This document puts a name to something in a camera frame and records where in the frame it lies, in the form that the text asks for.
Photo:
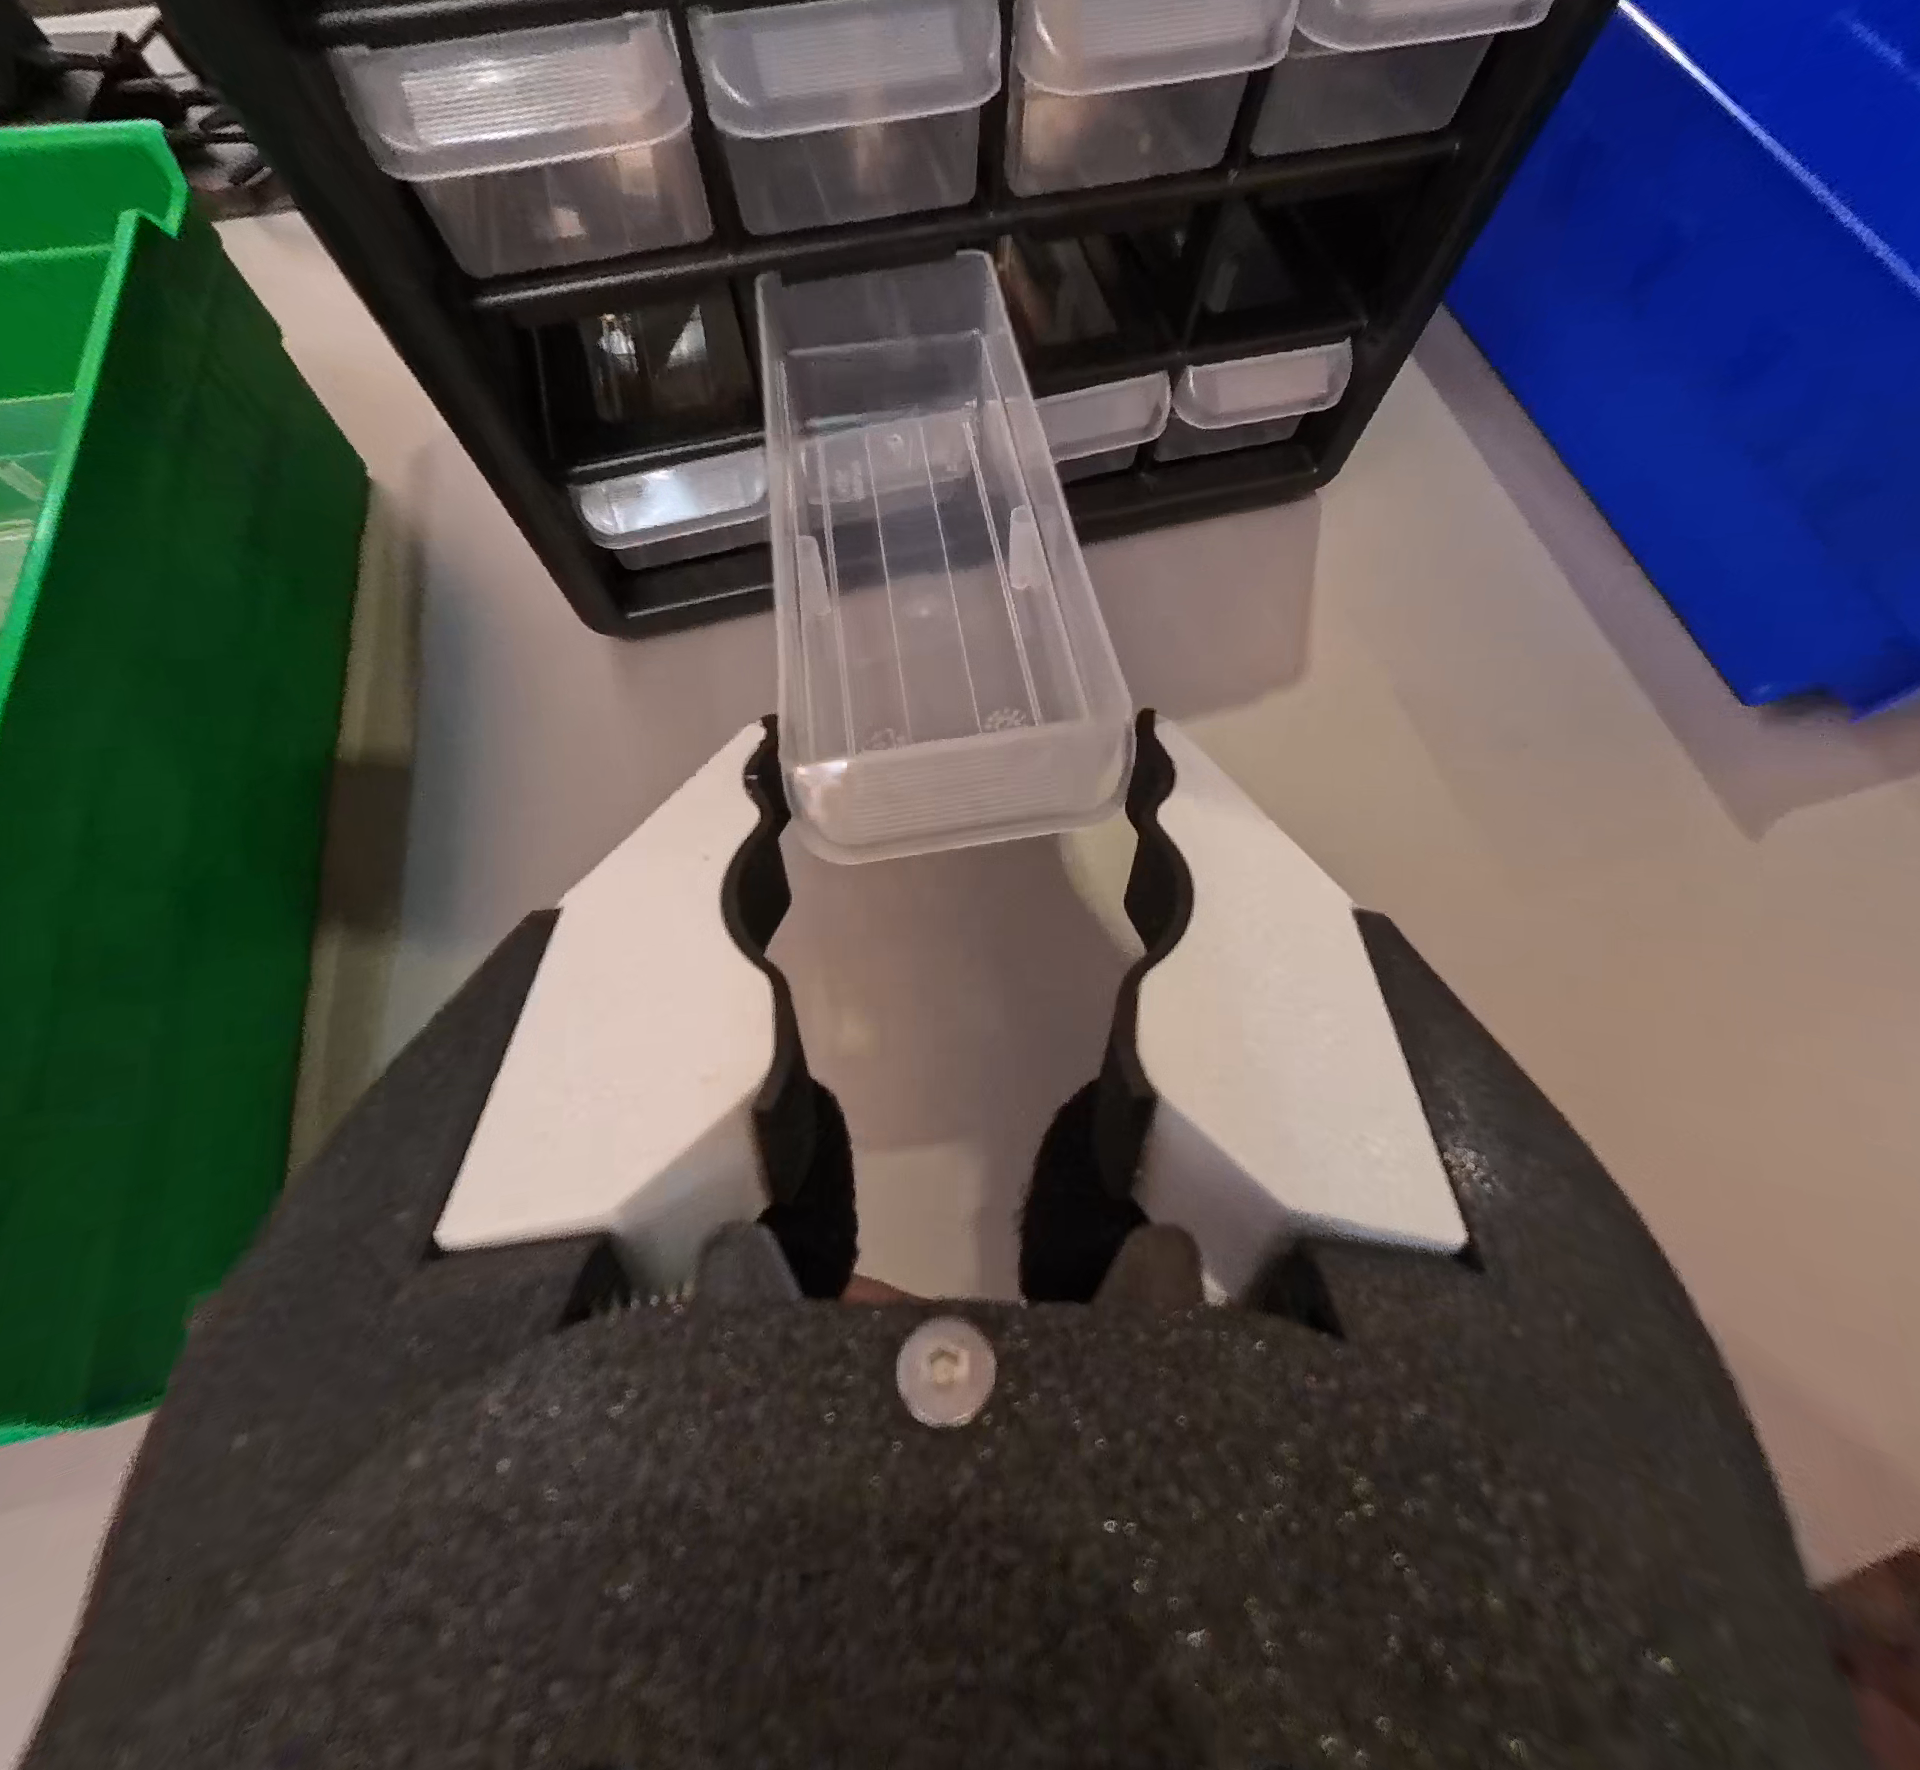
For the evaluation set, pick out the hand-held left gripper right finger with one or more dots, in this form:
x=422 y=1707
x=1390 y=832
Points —
x=1291 y=1050

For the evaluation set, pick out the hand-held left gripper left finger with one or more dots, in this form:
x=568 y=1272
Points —
x=631 y=1050

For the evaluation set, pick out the black drawer cabinet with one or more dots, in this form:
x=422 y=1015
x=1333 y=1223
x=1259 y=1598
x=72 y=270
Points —
x=662 y=599

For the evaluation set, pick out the clear plastic drawer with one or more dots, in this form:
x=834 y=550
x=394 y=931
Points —
x=930 y=599

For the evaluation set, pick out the green plastic bin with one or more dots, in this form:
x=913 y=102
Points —
x=165 y=751

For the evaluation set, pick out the blue plastic bin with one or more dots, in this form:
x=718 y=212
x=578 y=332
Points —
x=1725 y=376

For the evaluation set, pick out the set of clear drawers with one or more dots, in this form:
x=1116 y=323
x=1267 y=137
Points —
x=840 y=76

